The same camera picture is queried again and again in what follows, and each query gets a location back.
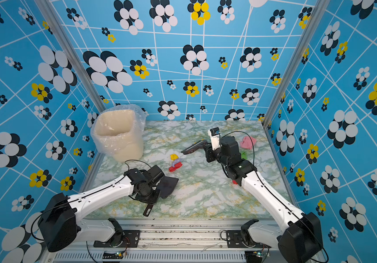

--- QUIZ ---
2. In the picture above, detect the black dustpan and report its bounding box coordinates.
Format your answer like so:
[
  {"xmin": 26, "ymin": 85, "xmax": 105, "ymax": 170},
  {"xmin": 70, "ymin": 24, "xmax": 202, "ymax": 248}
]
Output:
[{"xmin": 156, "ymin": 176, "xmax": 179, "ymax": 199}]

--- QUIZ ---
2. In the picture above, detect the cartoon face hand brush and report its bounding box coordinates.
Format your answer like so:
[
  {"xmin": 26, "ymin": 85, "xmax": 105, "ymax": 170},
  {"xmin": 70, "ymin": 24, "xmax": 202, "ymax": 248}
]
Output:
[{"xmin": 181, "ymin": 139, "xmax": 208, "ymax": 155}]

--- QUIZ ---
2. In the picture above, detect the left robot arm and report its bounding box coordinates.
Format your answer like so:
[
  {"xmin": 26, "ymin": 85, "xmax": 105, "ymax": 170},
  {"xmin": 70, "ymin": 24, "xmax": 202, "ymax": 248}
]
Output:
[{"xmin": 36, "ymin": 165, "xmax": 178, "ymax": 253}]

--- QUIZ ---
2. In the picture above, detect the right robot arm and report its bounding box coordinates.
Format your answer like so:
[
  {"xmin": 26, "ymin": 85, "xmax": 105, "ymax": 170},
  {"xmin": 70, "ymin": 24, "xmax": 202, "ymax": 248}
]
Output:
[{"xmin": 203, "ymin": 134, "xmax": 323, "ymax": 263}]

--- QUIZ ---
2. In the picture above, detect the pink paper scrap right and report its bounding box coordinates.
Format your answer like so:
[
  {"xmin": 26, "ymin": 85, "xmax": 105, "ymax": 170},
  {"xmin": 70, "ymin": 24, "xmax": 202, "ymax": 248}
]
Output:
[{"xmin": 240, "ymin": 136, "xmax": 257, "ymax": 150}]

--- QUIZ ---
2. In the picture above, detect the red paper scrap by bin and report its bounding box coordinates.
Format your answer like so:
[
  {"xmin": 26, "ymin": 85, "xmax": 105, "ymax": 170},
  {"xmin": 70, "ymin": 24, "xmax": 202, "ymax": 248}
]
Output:
[{"xmin": 168, "ymin": 162, "xmax": 183, "ymax": 173}]

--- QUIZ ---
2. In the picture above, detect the yellow scrap by bin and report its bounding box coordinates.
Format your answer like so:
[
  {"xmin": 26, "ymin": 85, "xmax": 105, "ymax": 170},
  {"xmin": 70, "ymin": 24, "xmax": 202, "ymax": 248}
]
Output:
[{"xmin": 171, "ymin": 154, "xmax": 179, "ymax": 161}]

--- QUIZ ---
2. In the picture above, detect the beige trash bin with liner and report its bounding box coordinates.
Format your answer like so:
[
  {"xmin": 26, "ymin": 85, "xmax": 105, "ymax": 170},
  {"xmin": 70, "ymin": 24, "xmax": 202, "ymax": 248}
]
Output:
[{"xmin": 90, "ymin": 104, "xmax": 146, "ymax": 162}]

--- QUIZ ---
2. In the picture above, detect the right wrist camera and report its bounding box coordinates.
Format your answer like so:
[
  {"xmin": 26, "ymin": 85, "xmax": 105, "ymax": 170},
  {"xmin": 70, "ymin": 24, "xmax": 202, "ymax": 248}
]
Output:
[{"xmin": 208, "ymin": 127, "xmax": 221, "ymax": 151}]

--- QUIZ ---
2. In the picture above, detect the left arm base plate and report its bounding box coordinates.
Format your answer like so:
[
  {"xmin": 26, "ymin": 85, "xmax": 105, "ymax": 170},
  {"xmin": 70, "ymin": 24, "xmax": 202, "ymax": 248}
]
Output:
[{"xmin": 93, "ymin": 230, "xmax": 141, "ymax": 248}]

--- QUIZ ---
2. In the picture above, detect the aluminium frame rail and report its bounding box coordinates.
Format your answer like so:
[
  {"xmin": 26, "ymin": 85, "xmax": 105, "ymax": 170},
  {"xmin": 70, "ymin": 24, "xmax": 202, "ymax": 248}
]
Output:
[{"xmin": 40, "ymin": 217, "xmax": 327, "ymax": 263}]

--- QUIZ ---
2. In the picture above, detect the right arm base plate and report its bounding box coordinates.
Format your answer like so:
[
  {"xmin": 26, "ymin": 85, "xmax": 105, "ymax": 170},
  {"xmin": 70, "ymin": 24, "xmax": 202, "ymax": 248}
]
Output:
[{"xmin": 224, "ymin": 230, "xmax": 267, "ymax": 249}]

